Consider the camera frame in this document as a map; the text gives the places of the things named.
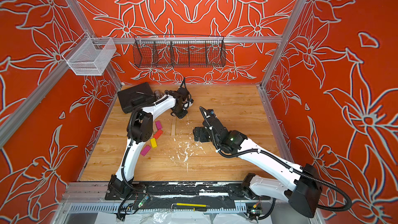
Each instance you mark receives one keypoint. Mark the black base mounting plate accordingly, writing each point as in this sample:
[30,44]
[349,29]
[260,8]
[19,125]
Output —
[233,190]

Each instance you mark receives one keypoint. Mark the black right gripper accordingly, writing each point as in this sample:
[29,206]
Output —
[204,128]

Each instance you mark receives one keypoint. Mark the black wire basket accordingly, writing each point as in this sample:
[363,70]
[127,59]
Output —
[184,51]

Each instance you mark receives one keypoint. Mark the yellow block lower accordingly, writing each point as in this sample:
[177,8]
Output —
[153,143]

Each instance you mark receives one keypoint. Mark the black plastic tool case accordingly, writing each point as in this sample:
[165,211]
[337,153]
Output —
[136,96]

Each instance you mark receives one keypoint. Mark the white wire basket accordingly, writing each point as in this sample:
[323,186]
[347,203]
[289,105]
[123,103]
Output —
[89,56]

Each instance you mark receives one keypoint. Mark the magenta block near arm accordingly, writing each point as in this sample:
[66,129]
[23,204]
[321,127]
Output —
[158,125]

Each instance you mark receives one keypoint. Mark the red block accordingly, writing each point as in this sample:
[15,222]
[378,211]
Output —
[158,134]

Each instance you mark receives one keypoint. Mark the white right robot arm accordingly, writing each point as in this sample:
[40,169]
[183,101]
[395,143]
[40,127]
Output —
[298,185]

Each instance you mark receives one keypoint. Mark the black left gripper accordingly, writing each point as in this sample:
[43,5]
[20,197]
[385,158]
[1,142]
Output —
[181,115]

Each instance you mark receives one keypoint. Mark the magenta block front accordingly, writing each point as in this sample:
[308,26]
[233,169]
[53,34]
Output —
[145,150]

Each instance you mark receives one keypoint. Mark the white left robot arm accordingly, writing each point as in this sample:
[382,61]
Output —
[146,109]

